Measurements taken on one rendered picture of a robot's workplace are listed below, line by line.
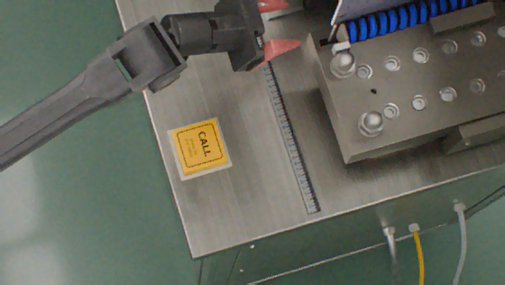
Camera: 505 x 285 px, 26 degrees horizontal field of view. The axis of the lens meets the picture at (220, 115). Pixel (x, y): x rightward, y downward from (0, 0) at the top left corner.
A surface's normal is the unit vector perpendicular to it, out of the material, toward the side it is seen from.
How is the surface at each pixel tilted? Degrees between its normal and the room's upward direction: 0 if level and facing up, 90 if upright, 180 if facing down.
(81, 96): 13
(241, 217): 0
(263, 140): 0
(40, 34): 0
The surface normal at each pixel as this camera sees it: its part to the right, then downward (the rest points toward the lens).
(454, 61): 0.04, -0.25
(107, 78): 0.02, -0.04
